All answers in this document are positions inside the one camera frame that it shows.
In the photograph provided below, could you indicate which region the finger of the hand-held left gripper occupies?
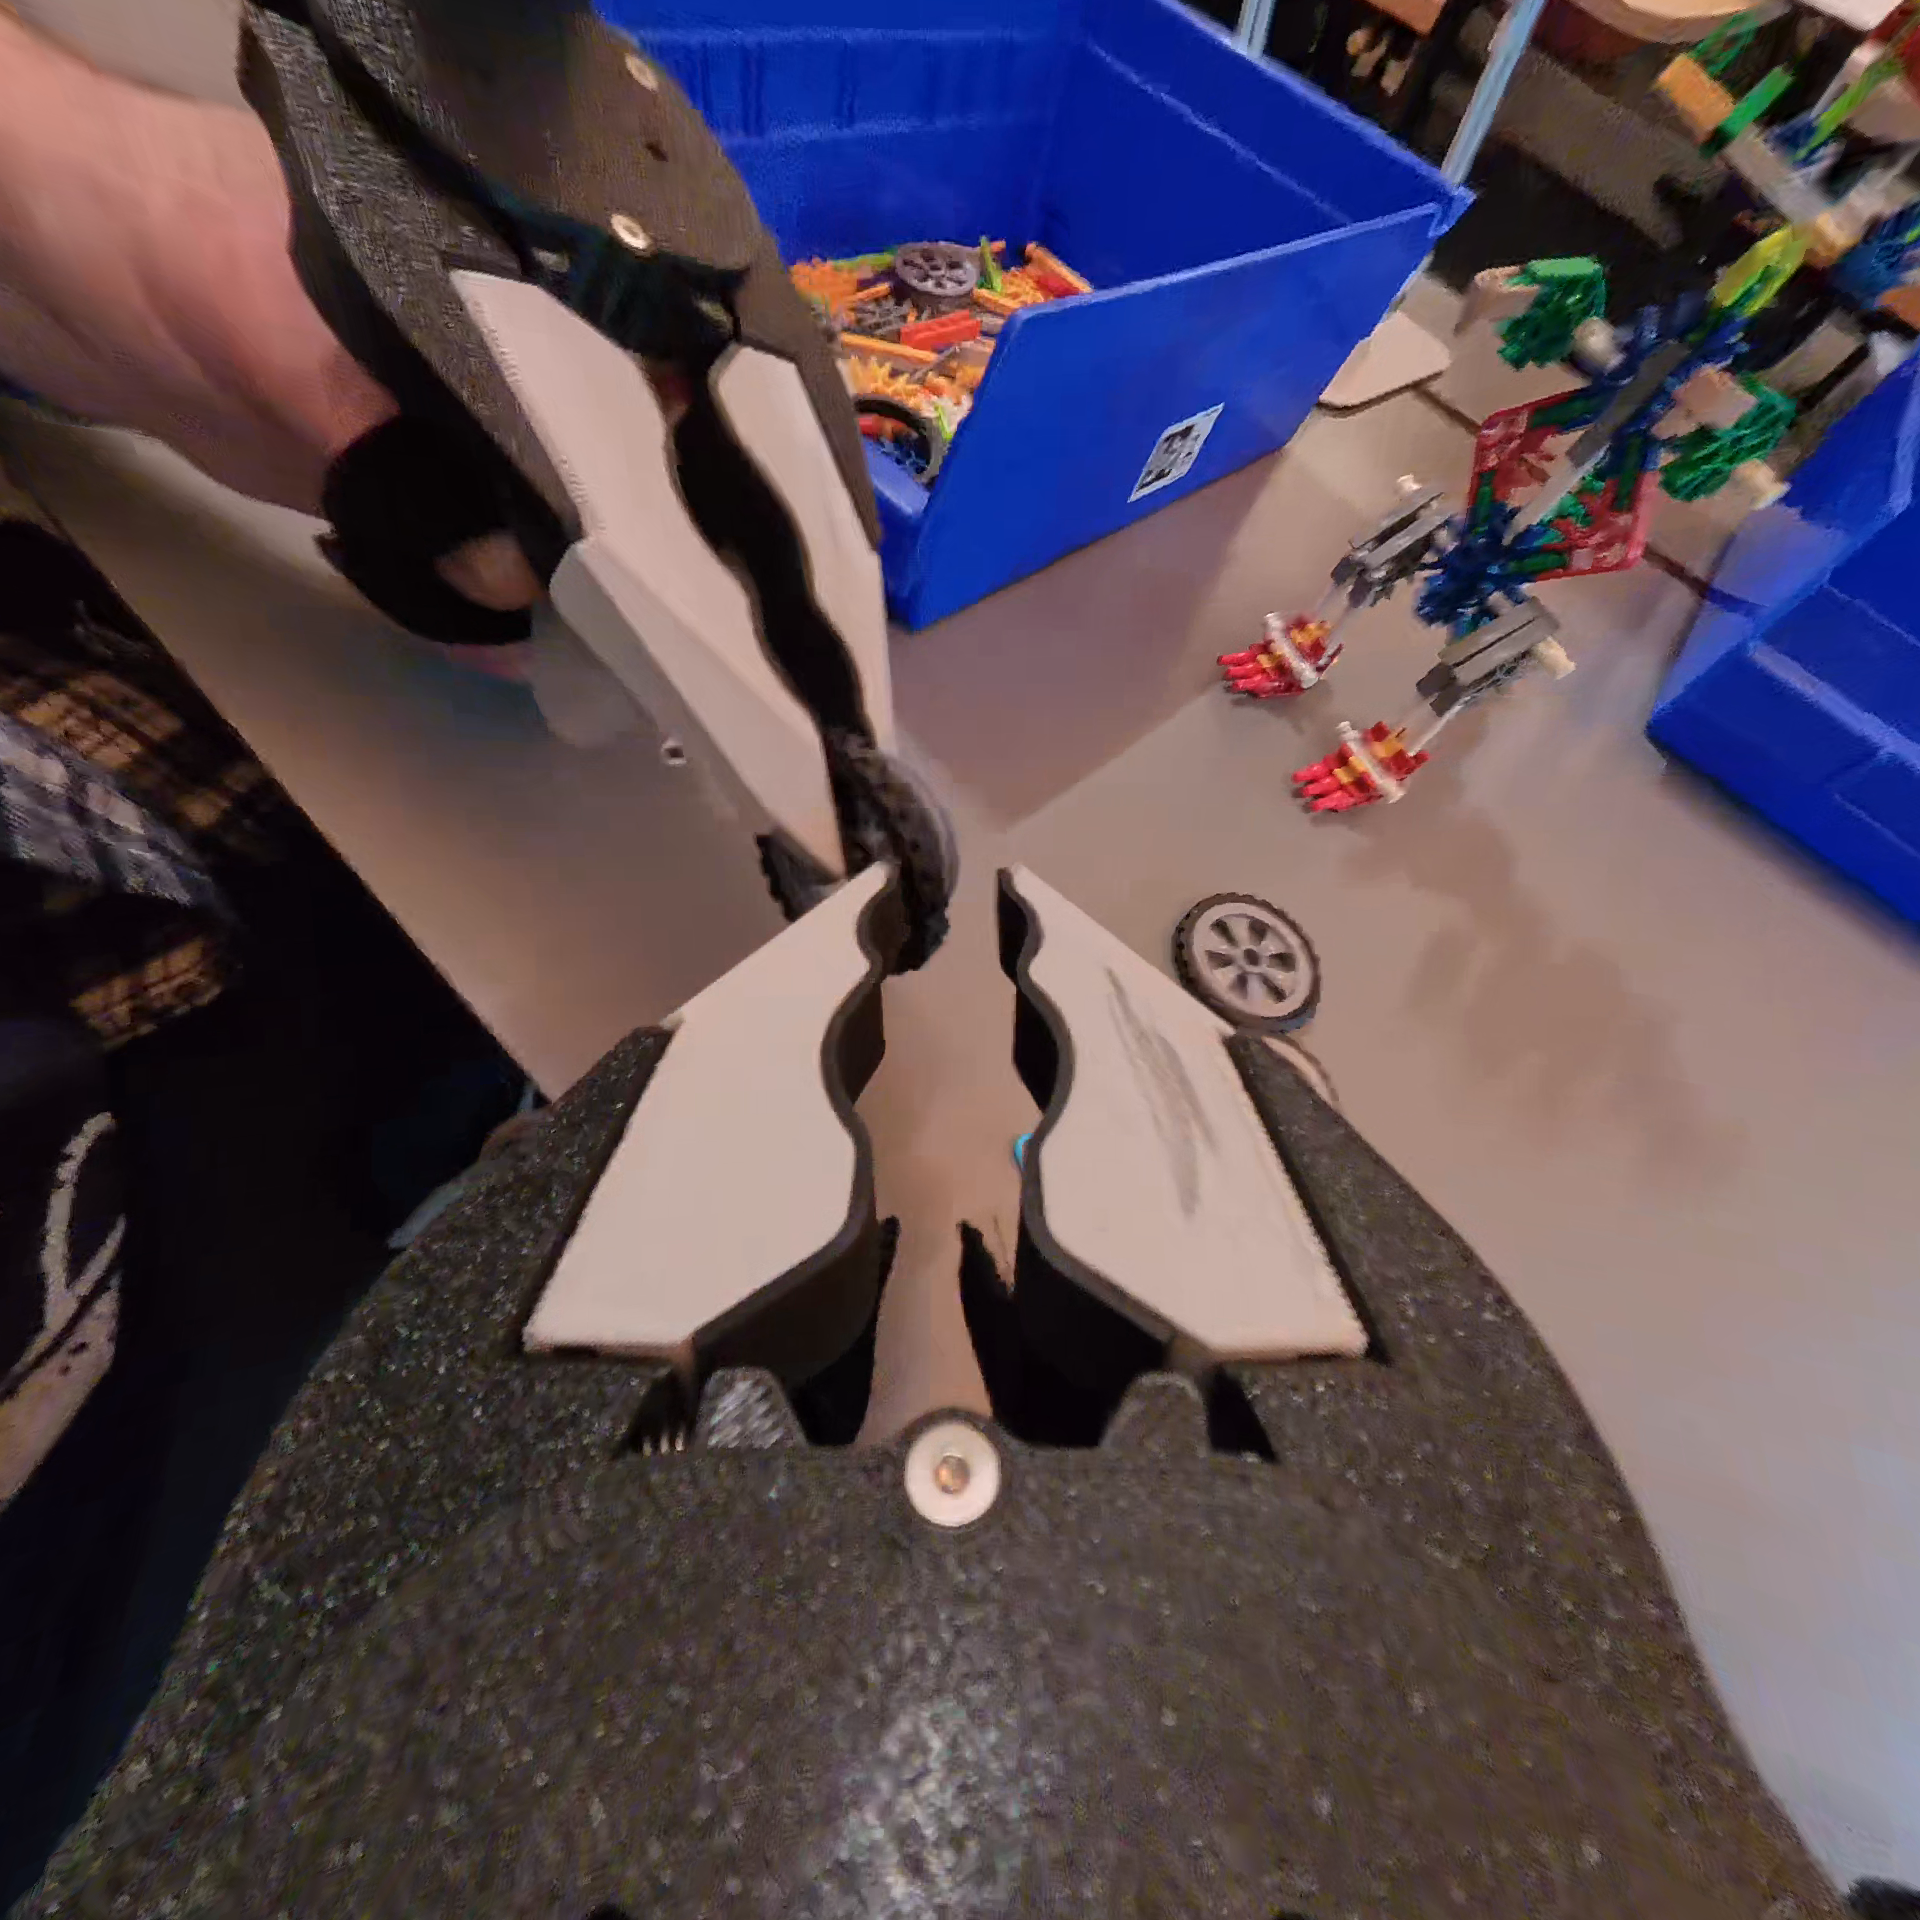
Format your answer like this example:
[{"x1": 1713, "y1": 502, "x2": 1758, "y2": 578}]
[
  {"x1": 447, "y1": 268, "x2": 857, "y2": 881},
  {"x1": 701, "y1": 345, "x2": 898, "y2": 746}
]

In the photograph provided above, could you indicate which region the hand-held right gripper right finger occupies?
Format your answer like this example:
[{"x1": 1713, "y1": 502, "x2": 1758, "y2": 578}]
[{"x1": 994, "y1": 865, "x2": 1373, "y2": 1450}]

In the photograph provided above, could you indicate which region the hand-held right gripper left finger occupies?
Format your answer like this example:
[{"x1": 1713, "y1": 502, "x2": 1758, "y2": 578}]
[{"x1": 518, "y1": 861, "x2": 902, "y2": 1444}]

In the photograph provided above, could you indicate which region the person's left hand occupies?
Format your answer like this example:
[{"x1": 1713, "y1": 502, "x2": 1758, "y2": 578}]
[{"x1": 0, "y1": 17, "x2": 400, "y2": 520}]

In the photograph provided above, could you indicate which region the pile of colourful construction pieces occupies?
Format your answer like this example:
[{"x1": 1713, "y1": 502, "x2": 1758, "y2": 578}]
[{"x1": 786, "y1": 232, "x2": 1096, "y2": 483}]

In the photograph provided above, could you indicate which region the blue plastic bin white tag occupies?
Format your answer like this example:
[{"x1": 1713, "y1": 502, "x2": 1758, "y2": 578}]
[{"x1": 592, "y1": 0, "x2": 1478, "y2": 633}]

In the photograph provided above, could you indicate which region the person's plaid shirt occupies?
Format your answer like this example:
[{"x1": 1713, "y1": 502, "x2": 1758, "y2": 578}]
[{"x1": 0, "y1": 517, "x2": 242, "y2": 1052}]

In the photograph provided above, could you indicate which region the colourful construction toy figure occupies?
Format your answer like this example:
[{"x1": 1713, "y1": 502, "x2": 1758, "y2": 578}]
[{"x1": 1217, "y1": 0, "x2": 1920, "y2": 818}]

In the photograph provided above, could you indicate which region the plain blue plastic bin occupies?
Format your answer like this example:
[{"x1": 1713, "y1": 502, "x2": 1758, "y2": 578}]
[{"x1": 1645, "y1": 352, "x2": 1920, "y2": 924}]

